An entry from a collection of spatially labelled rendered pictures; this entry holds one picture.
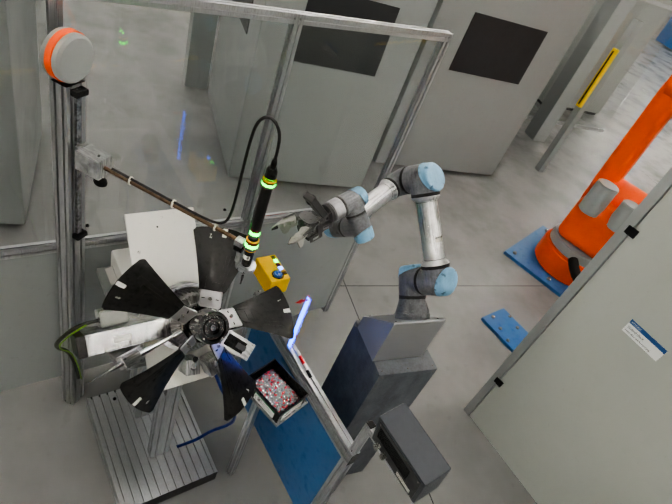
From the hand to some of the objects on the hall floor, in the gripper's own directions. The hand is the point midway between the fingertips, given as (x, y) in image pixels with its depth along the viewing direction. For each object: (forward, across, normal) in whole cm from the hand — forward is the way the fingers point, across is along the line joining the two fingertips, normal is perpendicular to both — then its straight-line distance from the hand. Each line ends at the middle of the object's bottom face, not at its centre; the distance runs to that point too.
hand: (281, 233), depth 168 cm
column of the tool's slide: (+85, +92, -129) cm, 180 cm away
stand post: (+66, +41, -144) cm, 164 cm away
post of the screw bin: (+40, +17, -156) cm, 162 cm away
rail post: (+29, -26, -167) cm, 171 cm away
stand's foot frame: (+64, +51, -142) cm, 164 cm away
